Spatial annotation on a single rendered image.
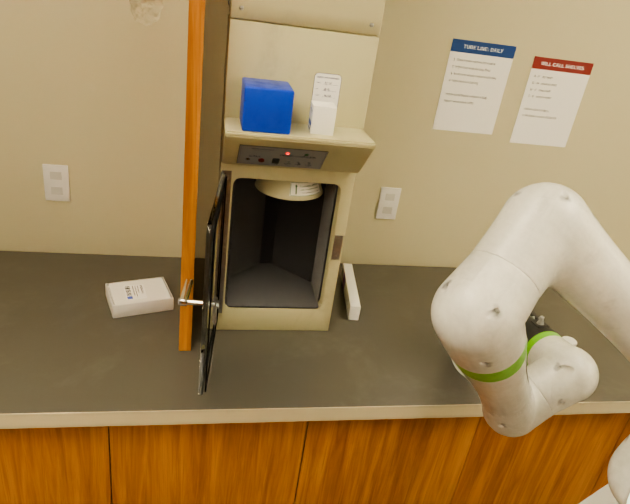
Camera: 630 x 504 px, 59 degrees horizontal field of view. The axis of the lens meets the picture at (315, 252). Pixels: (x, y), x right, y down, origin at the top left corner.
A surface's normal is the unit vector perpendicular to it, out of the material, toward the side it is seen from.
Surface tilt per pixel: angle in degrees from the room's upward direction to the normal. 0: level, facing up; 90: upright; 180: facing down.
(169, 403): 0
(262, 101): 90
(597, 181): 90
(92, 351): 0
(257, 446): 90
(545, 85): 90
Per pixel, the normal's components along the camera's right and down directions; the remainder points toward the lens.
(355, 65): 0.17, 0.47
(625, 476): -0.76, -0.51
